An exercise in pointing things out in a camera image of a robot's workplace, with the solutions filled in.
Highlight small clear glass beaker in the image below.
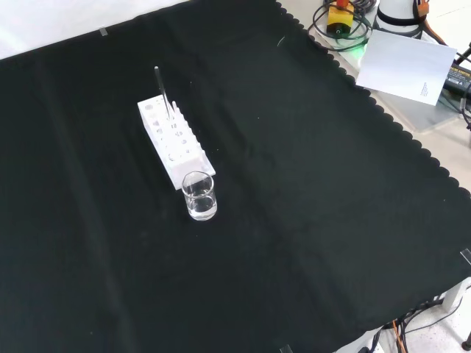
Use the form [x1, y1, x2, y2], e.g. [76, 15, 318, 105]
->
[181, 170, 219, 222]

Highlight grey table leg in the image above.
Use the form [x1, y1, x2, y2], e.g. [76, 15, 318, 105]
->
[442, 277, 471, 314]

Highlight black table cloth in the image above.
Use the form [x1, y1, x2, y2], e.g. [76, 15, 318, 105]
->
[0, 0, 471, 353]

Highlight yellow stop button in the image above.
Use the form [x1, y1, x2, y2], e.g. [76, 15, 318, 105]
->
[326, 0, 356, 36]

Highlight pale board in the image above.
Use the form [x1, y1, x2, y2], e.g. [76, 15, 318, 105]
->
[355, 29, 458, 108]

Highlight orange cable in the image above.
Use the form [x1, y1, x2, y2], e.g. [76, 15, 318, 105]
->
[417, 0, 448, 46]

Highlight black power adapter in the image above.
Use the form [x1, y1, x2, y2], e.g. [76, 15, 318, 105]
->
[442, 60, 471, 93]

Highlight green cable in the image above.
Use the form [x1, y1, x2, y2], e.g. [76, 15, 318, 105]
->
[326, 20, 372, 53]

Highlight white test tube rack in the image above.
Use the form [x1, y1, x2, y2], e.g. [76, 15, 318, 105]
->
[137, 96, 216, 191]

